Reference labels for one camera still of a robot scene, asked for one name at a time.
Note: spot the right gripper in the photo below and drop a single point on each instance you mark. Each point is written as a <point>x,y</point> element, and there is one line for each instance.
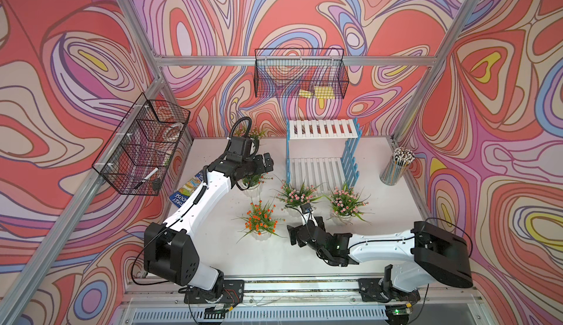
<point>292,232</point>

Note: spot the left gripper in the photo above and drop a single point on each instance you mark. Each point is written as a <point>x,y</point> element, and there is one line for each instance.
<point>260,168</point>

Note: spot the pink flower pot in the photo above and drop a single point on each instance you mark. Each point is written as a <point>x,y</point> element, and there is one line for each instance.
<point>346,205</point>
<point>292,198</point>
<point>255,133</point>

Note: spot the pink flower pot back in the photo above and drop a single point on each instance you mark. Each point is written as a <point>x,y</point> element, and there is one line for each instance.
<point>255,133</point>

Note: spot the blue white slatted rack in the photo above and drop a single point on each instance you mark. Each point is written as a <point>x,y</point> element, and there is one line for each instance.
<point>321,153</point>

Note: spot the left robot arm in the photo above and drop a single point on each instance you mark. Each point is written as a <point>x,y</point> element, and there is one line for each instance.
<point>169,251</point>

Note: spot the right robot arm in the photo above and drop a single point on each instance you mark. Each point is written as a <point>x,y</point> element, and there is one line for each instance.
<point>420,256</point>

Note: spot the red flower pot middle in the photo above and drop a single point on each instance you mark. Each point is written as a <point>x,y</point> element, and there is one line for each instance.
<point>252,186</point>

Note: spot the orange flower pot front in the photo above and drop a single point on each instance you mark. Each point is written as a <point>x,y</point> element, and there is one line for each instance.
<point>258,221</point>

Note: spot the yellow sponge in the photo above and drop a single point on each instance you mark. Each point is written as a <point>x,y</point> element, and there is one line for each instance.
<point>323,92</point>

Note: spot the blue picture book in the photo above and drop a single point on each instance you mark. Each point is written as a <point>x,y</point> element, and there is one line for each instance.
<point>179,197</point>

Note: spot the clear tape roll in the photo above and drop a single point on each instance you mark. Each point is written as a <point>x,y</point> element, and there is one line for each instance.
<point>171,133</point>

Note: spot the pencil holder with pencils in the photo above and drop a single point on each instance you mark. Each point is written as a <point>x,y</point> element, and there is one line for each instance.
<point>399,162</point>

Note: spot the white marker pen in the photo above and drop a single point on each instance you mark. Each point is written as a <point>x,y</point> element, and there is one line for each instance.
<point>146,178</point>

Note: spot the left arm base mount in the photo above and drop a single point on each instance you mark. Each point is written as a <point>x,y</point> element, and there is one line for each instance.
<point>228,291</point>

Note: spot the black wire basket back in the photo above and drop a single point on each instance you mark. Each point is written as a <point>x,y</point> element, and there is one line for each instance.
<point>282,72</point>

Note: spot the black wire basket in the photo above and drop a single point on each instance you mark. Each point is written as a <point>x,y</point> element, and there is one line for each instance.
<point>139,148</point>
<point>282,72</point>

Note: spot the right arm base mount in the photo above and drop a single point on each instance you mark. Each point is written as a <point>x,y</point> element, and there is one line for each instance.
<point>373,290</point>

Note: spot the black wire basket left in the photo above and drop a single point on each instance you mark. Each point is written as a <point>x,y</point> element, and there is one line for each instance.
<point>139,148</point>

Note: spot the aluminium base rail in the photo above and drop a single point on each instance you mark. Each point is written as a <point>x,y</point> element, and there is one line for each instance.
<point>328,299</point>

